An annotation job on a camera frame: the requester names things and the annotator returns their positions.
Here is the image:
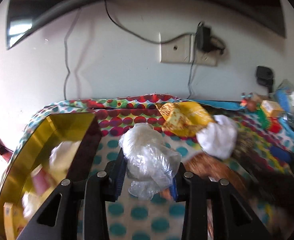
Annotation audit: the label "clear plastic bag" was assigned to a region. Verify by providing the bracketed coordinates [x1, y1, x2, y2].
[49, 141, 81, 180]

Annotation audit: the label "brown patterned sock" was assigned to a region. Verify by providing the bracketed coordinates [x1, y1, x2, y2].
[232, 132, 258, 160]

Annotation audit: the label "thin grey hanging cable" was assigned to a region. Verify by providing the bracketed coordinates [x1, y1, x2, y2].
[63, 8, 81, 101]

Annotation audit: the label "small yellow white carton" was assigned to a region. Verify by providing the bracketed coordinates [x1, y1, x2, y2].
[260, 100, 284, 118]

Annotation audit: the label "gold tin box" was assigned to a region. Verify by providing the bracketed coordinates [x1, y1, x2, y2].
[0, 113, 102, 238]

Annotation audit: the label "white sock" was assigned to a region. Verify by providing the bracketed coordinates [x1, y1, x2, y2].
[196, 115, 238, 160]

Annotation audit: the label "green red box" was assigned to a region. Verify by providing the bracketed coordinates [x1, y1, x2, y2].
[257, 108, 282, 133]

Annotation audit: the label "colourful polka dot cloth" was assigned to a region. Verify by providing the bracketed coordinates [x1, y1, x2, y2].
[14, 94, 294, 239]

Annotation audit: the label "black power cable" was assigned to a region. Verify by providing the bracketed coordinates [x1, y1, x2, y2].
[104, 0, 197, 45]

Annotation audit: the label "white wall socket plate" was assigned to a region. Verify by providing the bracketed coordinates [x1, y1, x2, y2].
[159, 33, 218, 67]

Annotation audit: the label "dark red small box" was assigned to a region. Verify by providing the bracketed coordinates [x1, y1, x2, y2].
[31, 165, 56, 196]

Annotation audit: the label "yellow medicine box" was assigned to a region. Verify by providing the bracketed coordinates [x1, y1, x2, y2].
[3, 202, 27, 240]

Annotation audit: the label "brown oat snack bag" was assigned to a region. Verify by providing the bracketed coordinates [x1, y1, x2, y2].
[159, 152, 257, 205]

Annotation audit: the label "black power adapter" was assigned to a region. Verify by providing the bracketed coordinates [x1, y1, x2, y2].
[195, 22, 226, 55]

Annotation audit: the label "yellow cracker snack bag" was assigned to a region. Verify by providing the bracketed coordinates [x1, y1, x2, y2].
[155, 101, 215, 137]

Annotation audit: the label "black clamp mount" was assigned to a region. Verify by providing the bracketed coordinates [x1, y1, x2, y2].
[255, 66, 274, 93]

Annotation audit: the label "clear bag blue contents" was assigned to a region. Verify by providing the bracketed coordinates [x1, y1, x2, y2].
[274, 79, 294, 119]

